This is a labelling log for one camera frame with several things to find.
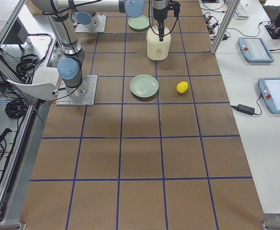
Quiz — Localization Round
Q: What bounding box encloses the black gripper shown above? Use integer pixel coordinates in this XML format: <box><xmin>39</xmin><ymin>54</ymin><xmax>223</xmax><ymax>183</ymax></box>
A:
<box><xmin>153</xmin><ymin>8</ymin><xmax>167</xmax><ymax>42</ymax></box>

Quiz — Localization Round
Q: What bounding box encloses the white chair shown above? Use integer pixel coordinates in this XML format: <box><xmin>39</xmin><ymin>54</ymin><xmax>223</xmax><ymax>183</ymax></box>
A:
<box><xmin>7</xmin><ymin>67</ymin><xmax>59</xmax><ymax>101</ymax></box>

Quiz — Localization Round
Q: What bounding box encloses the aluminium frame post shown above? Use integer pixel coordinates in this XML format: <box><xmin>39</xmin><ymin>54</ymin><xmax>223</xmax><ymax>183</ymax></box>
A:
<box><xmin>211</xmin><ymin>0</ymin><xmax>240</xmax><ymax>55</ymax></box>

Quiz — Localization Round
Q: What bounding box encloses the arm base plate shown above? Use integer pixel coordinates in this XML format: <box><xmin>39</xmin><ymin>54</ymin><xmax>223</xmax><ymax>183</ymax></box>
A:
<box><xmin>76</xmin><ymin>14</ymin><xmax>107</xmax><ymax>34</ymax></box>
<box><xmin>55</xmin><ymin>75</ymin><xmax>98</xmax><ymax>106</ymax></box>

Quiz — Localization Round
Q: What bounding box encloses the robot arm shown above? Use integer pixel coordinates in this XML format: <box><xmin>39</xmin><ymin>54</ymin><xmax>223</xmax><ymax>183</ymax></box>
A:
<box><xmin>32</xmin><ymin>0</ymin><xmax>145</xmax><ymax>99</ymax></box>
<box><xmin>68</xmin><ymin>0</ymin><xmax>180</xmax><ymax>42</ymax></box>

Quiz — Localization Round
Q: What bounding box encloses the teach pendant far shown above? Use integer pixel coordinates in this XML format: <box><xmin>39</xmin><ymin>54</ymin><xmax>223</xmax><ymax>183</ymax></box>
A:
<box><xmin>238</xmin><ymin>37</ymin><xmax>274</xmax><ymax>63</ymax></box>

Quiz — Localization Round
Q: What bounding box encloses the teach pendant near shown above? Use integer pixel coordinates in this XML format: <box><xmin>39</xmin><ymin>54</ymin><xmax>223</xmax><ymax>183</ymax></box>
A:
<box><xmin>258</xmin><ymin>78</ymin><xmax>280</xmax><ymax>114</ymax></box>

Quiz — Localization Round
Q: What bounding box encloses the green plate near arm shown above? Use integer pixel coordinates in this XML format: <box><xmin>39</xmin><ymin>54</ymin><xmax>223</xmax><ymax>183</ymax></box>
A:
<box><xmin>128</xmin><ymin>15</ymin><xmax>150</xmax><ymax>31</ymax></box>
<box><xmin>129</xmin><ymin>74</ymin><xmax>159</xmax><ymax>98</ymax></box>

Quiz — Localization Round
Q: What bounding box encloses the white rice cooker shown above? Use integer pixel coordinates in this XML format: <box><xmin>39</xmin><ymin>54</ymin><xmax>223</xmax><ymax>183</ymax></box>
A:
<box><xmin>146</xmin><ymin>26</ymin><xmax>171</xmax><ymax>60</ymax></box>

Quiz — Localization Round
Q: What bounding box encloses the black power adapter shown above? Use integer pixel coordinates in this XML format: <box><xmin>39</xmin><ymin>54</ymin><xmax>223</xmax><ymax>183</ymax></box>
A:
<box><xmin>236</xmin><ymin>104</ymin><xmax>255</xmax><ymax>115</ymax></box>

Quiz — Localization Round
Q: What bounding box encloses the black cables bundle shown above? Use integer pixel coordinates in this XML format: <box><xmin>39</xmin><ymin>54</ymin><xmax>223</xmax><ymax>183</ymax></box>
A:
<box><xmin>0</xmin><ymin>33</ymin><xmax>53</xmax><ymax>120</ymax></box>

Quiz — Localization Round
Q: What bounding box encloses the yellow toy bell pepper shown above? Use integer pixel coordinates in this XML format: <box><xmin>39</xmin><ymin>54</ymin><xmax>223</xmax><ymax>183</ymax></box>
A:
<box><xmin>176</xmin><ymin>81</ymin><xmax>189</xmax><ymax>94</ymax></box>

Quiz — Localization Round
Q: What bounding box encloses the teach pendant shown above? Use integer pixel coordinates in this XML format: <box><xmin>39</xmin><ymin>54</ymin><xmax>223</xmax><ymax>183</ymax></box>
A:
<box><xmin>258</xmin><ymin>78</ymin><xmax>280</xmax><ymax>114</ymax></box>
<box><xmin>238</xmin><ymin>37</ymin><xmax>274</xmax><ymax>63</ymax></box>

